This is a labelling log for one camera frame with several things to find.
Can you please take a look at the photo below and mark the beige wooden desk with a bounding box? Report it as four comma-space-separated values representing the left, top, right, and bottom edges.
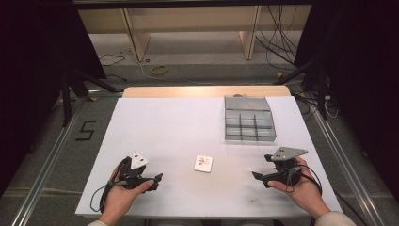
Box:
77, 4, 312, 62

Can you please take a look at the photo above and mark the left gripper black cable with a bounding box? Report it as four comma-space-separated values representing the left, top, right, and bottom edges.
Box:
89, 157, 130, 214

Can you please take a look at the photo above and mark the bundle of black cables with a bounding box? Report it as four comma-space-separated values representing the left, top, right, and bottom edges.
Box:
254, 5, 299, 68

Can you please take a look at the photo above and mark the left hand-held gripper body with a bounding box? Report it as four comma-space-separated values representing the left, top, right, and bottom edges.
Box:
119, 151, 159, 192

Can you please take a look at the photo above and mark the clear plastic compartment box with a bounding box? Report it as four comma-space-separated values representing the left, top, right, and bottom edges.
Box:
223, 96, 278, 142

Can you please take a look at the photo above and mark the wooden table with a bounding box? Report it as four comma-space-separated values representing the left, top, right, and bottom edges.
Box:
121, 85, 292, 99

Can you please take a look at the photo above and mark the person's left hand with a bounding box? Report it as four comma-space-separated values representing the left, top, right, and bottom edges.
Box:
99, 170, 155, 222

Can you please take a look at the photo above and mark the small white earring card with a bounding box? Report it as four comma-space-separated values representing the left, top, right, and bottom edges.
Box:
193, 154, 215, 174

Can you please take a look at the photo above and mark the black curtain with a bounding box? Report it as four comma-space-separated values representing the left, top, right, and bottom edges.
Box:
293, 0, 399, 205
0, 0, 107, 197

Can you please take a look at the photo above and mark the aluminium floor rail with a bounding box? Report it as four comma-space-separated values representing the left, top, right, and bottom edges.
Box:
10, 96, 88, 226
309, 102, 388, 226

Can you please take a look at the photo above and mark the black metal stand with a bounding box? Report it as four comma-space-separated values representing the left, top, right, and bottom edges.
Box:
272, 55, 331, 121
60, 68, 124, 128

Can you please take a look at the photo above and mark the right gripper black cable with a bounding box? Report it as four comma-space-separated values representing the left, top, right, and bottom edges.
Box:
284, 164, 324, 196

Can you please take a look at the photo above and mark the yellow tape roll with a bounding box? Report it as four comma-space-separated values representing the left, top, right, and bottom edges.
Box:
151, 64, 168, 76

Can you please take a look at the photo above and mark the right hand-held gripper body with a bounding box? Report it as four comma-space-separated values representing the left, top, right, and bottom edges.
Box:
263, 146, 310, 186

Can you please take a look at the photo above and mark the thin black floor cable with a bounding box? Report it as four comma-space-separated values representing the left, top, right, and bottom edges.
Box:
99, 53, 126, 67

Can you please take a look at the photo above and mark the white floor cable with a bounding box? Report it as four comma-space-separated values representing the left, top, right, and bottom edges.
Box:
134, 56, 220, 87

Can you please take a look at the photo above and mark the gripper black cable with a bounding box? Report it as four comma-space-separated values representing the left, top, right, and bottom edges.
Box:
89, 157, 130, 214
284, 164, 324, 196

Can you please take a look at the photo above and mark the person's right hand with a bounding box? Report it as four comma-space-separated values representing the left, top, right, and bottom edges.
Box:
267, 156, 332, 220

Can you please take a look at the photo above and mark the white table cover sheet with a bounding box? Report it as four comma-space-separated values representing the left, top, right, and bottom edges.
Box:
74, 96, 343, 220

